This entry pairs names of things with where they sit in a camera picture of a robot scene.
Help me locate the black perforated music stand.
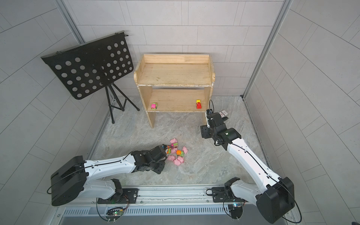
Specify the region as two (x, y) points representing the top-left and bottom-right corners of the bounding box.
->
(41, 31), (135, 111)

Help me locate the left controller board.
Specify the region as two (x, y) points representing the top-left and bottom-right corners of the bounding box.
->
(106, 207), (124, 217)

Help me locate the pink toy pig bottom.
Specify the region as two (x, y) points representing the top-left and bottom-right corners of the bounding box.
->
(173, 159), (182, 166)

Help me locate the pink toy pig lower left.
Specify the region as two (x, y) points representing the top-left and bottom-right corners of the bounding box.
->
(167, 155), (176, 162)

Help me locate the controller board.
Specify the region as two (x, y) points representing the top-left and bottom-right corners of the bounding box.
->
(228, 204), (243, 220)
(106, 207), (124, 217)

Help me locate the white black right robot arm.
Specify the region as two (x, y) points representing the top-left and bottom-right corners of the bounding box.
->
(200, 109), (298, 224)

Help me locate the pink toy pig top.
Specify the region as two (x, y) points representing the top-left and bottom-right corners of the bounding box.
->
(170, 138), (178, 144)

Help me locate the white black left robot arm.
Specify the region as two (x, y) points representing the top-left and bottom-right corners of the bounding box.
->
(47, 145), (170, 206)

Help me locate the wooden two-tier shelf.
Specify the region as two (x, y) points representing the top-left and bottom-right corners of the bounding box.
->
(134, 54), (216, 128)

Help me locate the right controller board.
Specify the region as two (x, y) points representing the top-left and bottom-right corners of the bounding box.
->
(228, 204), (243, 220)

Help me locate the small card box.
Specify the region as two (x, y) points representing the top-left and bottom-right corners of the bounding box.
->
(219, 110), (229, 118)

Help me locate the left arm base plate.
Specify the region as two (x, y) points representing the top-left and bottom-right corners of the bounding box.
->
(97, 188), (139, 204)

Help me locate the pink green toy car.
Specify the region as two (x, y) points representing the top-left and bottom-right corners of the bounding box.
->
(151, 102), (158, 110)

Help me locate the orange green mixer truck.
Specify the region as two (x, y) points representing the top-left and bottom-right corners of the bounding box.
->
(176, 150), (185, 157)

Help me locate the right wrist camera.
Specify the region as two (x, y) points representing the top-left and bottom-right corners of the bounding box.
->
(205, 109), (213, 128)

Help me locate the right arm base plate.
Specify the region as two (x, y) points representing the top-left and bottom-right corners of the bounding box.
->
(205, 187), (247, 203)

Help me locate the pink toy pig lower right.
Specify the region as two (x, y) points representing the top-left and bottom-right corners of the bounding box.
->
(177, 156), (184, 164)

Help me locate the aluminium mounting rail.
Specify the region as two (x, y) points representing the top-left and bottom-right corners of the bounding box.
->
(55, 184), (292, 209)

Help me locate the red yellow toy truck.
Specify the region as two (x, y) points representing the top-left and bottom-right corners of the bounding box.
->
(196, 99), (202, 109)

